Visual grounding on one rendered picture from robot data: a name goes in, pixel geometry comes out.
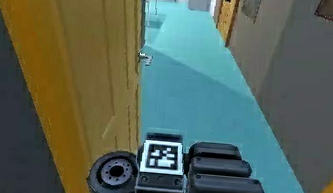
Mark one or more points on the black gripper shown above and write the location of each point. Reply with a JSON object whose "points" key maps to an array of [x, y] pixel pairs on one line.
{"points": [[114, 177]]}

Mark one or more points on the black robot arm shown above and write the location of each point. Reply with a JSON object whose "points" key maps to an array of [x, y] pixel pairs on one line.
{"points": [[207, 181]]}

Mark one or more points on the yellow panelled room door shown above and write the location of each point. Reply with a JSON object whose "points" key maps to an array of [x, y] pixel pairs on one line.
{"points": [[228, 13]]}

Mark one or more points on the grey cabinet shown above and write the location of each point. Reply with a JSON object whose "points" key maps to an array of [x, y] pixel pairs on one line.
{"points": [[199, 0]]}

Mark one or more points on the grey framed wall picture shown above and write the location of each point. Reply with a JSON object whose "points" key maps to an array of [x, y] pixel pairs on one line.
{"points": [[251, 4]]}

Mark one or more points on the yellow wooden room door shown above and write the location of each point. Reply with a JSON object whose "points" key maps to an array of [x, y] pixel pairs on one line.
{"points": [[77, 60]]}

